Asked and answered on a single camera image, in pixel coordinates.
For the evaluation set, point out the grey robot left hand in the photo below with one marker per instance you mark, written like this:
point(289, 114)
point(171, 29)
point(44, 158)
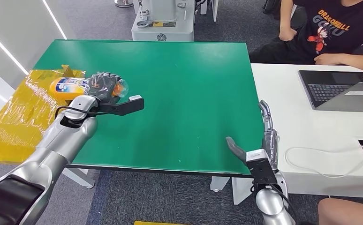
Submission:
point(102, 87)

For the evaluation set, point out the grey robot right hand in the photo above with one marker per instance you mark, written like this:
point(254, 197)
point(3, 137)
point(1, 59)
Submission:
point(273, 146)

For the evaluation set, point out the orange detergent bottle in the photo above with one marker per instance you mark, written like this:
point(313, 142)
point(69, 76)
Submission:
point(66, 88)

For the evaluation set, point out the person's right forearm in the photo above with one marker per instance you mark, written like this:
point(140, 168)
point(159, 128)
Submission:
point(284, 14)

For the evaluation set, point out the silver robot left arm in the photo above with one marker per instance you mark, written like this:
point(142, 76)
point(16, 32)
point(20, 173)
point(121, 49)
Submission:
point(54, 146)

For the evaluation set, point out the person's left forearm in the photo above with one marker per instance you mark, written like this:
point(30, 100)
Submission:
point(361, 62)

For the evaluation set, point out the white desk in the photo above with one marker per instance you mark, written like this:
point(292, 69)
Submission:
point(293, 124)

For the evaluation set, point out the green table mat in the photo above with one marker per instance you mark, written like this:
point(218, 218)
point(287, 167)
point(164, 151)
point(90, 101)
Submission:
point(175, 102)

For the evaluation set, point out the grey open laptop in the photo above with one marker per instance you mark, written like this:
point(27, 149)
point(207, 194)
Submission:
point(326, 90)

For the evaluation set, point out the white machine base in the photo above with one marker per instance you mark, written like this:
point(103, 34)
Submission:
point(164, 31)

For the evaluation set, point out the chrome stand base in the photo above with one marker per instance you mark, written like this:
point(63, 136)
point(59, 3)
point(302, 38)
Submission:
point(123, 3)

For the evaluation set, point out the yellow taped cardboard box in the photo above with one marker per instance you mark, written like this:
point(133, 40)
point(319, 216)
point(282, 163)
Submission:
point(13, 124)

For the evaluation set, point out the person's bare knee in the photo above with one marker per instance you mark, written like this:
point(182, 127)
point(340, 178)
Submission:
point(349, 212)

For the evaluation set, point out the person's left hand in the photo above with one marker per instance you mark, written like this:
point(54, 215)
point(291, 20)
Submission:
point(326, 59)

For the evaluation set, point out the person's hand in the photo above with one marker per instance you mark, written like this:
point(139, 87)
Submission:
point(326, 59)
point(286, 33)

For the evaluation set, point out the person's right hand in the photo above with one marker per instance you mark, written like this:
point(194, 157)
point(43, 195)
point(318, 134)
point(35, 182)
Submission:
point(286, 33)

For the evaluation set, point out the white panel legs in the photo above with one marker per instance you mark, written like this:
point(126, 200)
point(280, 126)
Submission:
point(209, 7)

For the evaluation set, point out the black office chair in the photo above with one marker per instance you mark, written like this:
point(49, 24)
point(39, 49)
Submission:
point(270, 6)

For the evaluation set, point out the yellow object edge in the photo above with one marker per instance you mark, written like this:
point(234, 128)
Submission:
point(156, 223)

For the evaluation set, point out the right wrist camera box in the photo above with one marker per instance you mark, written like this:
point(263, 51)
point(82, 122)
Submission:
point(262, 169)

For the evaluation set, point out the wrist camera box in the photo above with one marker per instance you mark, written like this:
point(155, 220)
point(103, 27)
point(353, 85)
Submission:
point(262, 169)
point(125, 107)

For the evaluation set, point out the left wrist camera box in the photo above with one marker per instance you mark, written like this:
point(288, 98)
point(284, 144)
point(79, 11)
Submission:
point(125, 107)

